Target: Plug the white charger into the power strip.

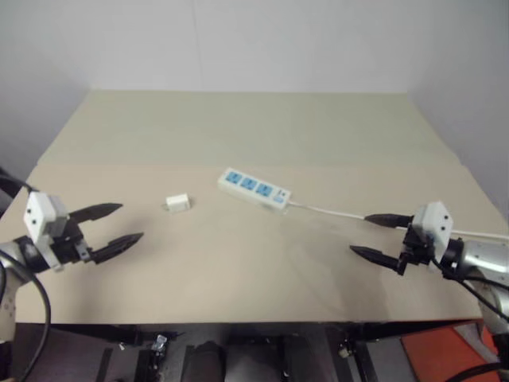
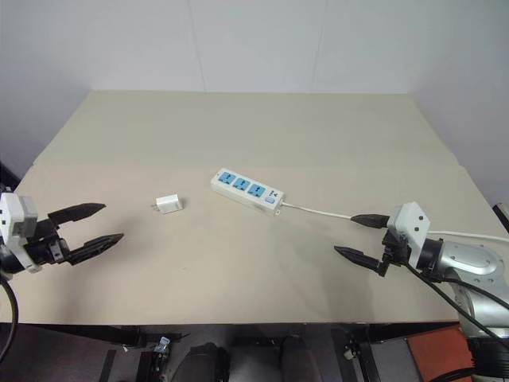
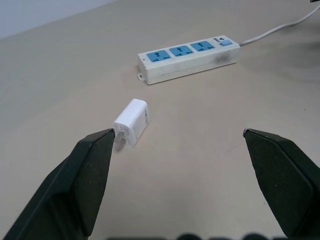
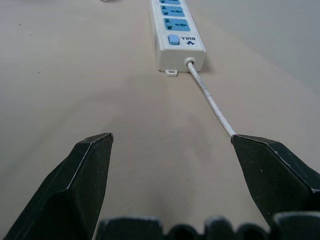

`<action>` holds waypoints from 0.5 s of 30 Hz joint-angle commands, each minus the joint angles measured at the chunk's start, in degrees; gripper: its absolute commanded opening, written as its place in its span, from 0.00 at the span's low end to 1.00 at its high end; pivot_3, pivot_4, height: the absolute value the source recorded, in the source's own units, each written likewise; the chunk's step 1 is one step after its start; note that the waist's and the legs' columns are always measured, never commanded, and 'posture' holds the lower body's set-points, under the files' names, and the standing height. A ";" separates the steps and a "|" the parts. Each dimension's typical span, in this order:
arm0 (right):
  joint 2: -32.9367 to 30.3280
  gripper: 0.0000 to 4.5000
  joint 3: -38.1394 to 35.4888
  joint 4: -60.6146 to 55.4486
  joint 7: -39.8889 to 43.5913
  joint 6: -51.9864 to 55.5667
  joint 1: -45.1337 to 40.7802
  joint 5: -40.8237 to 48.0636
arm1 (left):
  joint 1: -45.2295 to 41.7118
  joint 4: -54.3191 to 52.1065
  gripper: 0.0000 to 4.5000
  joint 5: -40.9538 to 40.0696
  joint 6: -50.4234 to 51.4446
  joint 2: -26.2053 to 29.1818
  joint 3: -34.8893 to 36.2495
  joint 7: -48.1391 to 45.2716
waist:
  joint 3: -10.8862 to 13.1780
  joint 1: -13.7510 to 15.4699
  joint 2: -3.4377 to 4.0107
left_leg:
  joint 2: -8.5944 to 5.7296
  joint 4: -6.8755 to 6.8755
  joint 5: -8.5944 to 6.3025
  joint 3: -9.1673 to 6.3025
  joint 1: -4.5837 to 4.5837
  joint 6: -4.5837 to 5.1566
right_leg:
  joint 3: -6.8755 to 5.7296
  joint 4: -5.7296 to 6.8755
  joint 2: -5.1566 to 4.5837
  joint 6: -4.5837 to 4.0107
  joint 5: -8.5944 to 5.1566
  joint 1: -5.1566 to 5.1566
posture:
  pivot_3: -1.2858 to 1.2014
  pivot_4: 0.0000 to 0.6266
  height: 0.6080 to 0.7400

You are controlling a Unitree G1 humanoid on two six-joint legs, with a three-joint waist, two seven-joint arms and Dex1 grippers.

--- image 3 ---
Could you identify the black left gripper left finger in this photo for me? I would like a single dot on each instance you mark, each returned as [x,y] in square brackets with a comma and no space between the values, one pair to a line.
[70,185]

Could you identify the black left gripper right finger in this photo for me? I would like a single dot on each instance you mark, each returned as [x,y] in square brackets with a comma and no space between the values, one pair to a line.
[282,180]

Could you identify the white charger plug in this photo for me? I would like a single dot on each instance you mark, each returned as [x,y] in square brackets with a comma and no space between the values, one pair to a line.
[133,122]

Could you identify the white power strip blue sockets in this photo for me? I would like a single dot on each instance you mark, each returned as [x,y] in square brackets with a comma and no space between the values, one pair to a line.
[190,59]

